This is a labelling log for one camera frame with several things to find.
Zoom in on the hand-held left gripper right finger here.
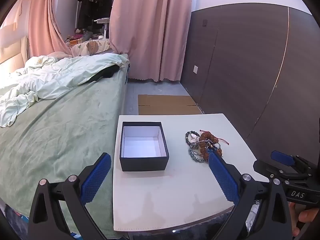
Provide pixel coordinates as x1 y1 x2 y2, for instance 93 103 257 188
207 151 293 240

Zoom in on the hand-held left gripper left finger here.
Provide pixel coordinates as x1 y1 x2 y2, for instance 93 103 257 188
29 152 112 240

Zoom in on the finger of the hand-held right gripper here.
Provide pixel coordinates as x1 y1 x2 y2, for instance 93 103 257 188
271 150 313 173
253 159 310 181

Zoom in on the red cord bracelet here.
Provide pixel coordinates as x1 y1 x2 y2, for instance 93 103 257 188
199 129 230 146

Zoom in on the brown seed bead bracelet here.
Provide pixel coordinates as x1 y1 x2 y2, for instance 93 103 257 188
198 131 223 161

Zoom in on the black jewelry box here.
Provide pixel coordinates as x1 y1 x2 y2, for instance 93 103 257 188
119 121 170 172

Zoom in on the person's right hand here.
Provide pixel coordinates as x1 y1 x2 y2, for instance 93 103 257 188
289 202 320 238

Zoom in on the bed with green sheet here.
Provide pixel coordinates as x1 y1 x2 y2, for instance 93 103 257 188
0 52 131 238

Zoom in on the flat cardboard sheet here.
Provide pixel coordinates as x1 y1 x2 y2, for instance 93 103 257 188
138 94 202 116

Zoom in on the black garment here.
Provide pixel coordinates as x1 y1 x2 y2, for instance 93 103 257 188
89 64 121 83

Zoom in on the light green duvet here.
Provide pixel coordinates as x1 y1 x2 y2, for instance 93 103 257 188
0 53 130 128

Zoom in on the printed cream pillow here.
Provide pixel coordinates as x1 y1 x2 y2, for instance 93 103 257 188
71 39 112 57

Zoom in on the pile of plush toys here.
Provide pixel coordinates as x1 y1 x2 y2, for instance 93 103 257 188
65 28 91 47

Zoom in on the beige padded headboard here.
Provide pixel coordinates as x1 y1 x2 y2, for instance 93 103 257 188
0 36 29 73

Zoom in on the pink wide curtain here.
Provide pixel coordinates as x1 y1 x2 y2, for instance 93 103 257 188
109 0 194 82

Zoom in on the pink gathered curtain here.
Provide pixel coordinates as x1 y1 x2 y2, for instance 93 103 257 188
29 0 75 57

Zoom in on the green bead bracelet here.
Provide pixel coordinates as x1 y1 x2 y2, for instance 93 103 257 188
188 145 208 163

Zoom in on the dark bead bracelet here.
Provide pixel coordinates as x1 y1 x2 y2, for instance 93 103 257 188
185 130 201 147

